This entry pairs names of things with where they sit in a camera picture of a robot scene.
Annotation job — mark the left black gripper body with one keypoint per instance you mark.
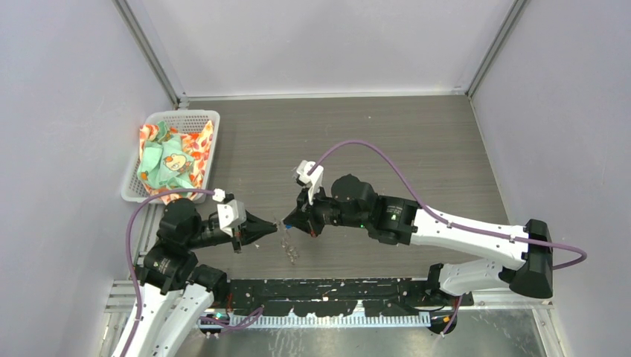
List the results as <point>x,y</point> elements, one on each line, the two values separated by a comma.
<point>236,238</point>

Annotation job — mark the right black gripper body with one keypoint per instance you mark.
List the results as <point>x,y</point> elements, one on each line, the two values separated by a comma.
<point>324,210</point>

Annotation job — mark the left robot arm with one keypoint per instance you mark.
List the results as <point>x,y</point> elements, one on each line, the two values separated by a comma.
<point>172,288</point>

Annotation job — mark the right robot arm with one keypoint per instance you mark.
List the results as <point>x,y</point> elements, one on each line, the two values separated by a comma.
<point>512,256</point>

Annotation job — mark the colourful patterned cloth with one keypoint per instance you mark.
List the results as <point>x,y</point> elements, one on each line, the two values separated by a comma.
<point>170,159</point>

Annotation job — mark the white plastic basket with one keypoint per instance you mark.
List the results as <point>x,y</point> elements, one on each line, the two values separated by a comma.
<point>186,121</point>

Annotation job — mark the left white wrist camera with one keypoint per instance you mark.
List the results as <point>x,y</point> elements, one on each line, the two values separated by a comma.
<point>231,212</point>

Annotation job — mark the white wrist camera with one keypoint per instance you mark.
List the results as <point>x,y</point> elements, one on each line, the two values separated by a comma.
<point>231,212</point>
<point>309,175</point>

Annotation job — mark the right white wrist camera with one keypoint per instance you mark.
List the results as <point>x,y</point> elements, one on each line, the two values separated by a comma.
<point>309,175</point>

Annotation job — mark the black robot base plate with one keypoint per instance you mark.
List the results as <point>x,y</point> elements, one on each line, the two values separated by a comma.
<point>333,297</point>

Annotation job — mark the aluminium frame rail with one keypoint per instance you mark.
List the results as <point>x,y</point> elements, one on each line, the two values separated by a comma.
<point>122,295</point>

